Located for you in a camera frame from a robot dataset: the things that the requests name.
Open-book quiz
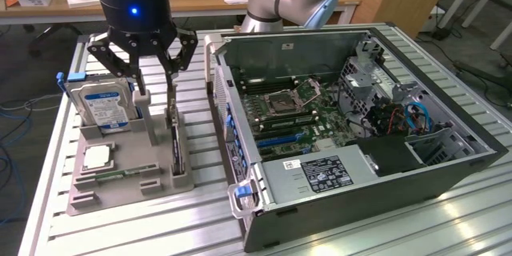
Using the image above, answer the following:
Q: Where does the black Nvidia graphics card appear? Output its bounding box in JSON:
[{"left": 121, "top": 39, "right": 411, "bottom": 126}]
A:
[{"left": 165, "top": 88, "right": 187, "bottom": 176}]

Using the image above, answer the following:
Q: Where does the hard disk with blue caddy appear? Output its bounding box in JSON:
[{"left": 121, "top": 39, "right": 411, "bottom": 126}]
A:
[{"left": 54, "top": 67, "right": 141, "bottom": 135}]

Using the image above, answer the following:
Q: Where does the black chair base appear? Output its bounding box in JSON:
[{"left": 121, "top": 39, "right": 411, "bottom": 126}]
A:
[{"left": 22, "top": 20, "right": 109, "bottom": 56}]

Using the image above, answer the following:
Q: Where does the CPU socket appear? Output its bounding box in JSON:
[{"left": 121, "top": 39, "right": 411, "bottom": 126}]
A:
[{"left": 266, "top": 91, "right": 298, "bottom": 116}]

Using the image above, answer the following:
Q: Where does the grey printed parts rack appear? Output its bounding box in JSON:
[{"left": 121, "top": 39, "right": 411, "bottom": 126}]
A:
[{"left": 65, "top": 89, "right": 197, "bottom": 217}]

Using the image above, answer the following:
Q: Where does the silver CPU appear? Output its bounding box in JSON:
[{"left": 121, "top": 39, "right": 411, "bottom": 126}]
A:
[{"left": 81, "top": 145, "right": 113, "bottom": 169}]

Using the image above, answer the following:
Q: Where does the metal socket cover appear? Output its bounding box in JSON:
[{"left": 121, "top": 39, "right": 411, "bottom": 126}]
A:
[{"left": 293, "top": 77, "right": 325, "bottom": 104}]

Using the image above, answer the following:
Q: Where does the black installed RAM stick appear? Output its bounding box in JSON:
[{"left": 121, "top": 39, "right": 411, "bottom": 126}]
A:
[{"left": 259, "top": 113, "right": 317, "bottom": 129}]

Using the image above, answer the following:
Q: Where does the blue expansion slot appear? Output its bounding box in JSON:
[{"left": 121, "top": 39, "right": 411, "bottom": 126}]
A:
[{"left": 254, "top": 131, "right": 305, "bottom": 149}]

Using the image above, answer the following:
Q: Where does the green RAM stick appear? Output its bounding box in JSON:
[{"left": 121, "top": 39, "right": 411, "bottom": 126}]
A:
[{"left": 93, "top": 168, "right": 142, "bottom": 183}]

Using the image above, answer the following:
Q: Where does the green motherboard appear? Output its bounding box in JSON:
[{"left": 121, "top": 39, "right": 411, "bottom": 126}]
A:
[{"left": 230, "top": 67, "right": 361, "bottom": 161}]

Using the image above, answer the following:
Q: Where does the grey metal disk bay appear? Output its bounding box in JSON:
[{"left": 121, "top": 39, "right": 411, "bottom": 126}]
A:
[{"left": 338, "top": 55, "right": 421, "bottom": 110}]

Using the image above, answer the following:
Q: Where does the grey power supply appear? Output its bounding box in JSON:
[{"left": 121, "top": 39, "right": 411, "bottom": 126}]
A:
[{"left": 254, "top": 144, "right": 378, "bottom": 206}]

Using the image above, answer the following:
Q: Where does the black power adapter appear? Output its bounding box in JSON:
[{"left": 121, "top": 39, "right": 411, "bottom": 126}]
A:
[{"left": 429, "top": 26, "right": 453, "bottom": 41}]

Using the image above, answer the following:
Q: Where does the black open PC case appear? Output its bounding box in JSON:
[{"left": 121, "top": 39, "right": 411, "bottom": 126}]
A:
[{"left": 202, "top": 22, "right": 509, "bottom": 254}]

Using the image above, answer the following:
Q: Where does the grey metal drive cage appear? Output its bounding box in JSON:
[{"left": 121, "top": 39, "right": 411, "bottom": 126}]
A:
[{"left": 402, "top": 126, "right": 482, "bottom": 167}]

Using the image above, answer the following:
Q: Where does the black stand foot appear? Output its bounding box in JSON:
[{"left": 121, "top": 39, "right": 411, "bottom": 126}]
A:
[{"left": 453, "top": 59, "right": 512, "bottom": 89}]

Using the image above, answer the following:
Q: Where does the blue floor cable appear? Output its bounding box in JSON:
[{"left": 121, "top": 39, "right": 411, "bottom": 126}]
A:
[{"left": 0, "top": 109, "right": 33, "bottom": 225}]

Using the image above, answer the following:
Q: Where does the red wire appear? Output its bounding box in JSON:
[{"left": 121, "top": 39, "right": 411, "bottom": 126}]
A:
[{"left": 389, "top": 108, "right": 401, "bottom": 134}]

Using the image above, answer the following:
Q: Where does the blue wire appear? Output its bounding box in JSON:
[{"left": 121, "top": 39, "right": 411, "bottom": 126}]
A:
[{"left": 402, "top": 102, "right": 434, "bottom": 133}]

